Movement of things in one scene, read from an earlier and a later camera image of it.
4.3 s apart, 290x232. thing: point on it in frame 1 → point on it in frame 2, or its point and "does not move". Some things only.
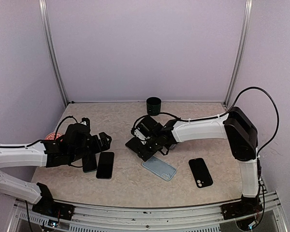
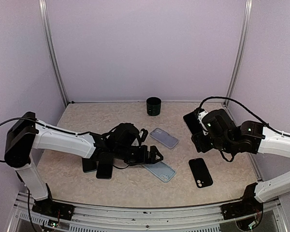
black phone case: (200, 172) does not move
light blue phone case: (160, 167) does not move
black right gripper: (151, 153) → (201, 145)
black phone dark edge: (105, 165) does not move
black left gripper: (106, 145) → (143, 159)
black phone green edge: (89, 163) does not move
